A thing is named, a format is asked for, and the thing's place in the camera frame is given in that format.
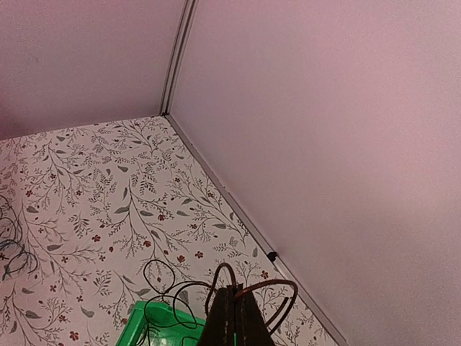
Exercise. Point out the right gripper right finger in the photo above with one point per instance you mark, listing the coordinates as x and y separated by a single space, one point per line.
250 326

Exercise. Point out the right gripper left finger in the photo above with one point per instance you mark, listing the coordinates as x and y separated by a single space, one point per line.
220 326

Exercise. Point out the green bin left compartment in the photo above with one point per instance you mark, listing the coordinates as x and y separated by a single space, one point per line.
157 323

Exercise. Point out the small black wall bracket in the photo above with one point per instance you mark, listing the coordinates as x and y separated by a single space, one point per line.
272 256

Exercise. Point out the left aluminium frame post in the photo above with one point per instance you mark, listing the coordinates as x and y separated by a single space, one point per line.
180 43

